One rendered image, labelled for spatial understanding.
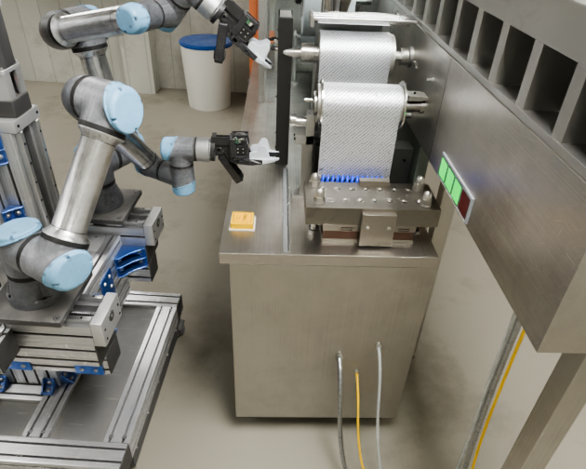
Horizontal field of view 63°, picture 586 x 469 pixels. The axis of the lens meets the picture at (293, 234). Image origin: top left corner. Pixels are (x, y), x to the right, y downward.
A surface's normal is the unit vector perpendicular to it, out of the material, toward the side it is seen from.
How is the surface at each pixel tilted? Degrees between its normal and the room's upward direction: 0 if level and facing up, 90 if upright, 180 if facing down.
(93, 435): 0
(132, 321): 0
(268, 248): 0
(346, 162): 90
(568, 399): 90
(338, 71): 92
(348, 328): 90
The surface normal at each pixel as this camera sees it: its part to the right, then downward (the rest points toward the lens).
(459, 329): 0.04, -0.82
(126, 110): 0.90, 0.18
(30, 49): -0.04, 0.57
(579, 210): -1.00, -0.02
